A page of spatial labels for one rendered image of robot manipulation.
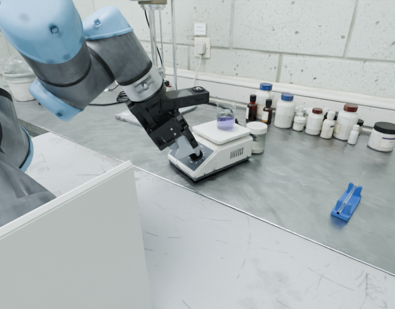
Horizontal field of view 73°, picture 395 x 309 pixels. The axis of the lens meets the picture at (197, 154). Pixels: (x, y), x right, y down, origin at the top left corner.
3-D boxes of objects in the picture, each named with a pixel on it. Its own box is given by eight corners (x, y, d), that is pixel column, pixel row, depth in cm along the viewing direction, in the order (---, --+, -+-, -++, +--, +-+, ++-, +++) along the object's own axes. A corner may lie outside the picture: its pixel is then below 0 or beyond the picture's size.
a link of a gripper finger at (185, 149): (182, 165, 66) (163, 141, 60) (201, 152, 66) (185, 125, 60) (187, 173, 64) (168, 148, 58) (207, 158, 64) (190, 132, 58)
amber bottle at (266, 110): (268, 120, 102) (271, 97, 98) (272, 124, 99) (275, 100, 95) (259, 121, 101) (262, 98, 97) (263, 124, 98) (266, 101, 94)
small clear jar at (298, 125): (299, 127, 97) (302, 115, 95) (305, 130, 93) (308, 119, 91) (290, 127, 96) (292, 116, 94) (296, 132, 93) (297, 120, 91)
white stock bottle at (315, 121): (311, 136, 89) (316, 111, 85) (302, 130, 93) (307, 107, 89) (323, 134, 91) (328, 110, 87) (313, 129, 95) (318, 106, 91)
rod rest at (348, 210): (347, 222, 53) (353, 208, 51) (329, 214, 55) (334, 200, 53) (361, 198, 60) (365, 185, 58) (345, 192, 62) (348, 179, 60)
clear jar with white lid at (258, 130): (250, 156, 77) (253, 130, 73) (240, 147, 82) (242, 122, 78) (268, 152, 79) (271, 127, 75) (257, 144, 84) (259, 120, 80)
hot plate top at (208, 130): (218, 144, 66) (218, 141, 65) (190, 129, 74) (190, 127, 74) (252, 133, 72) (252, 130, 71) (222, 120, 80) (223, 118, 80)
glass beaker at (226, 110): (212, 127, 75) (214, 99, 71) (231, 125, 76) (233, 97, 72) (219, 135, 70) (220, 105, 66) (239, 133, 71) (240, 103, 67)
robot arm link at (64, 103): (3, 67, 34) (70, 18, 37) (35, 100, 45) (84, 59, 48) (51, 108, 34) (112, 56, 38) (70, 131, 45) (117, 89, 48)
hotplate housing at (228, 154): (195, 183, 65) (195, 154, 61) (166, 162, 74) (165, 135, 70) (256, 157, 77) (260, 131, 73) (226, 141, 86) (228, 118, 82)
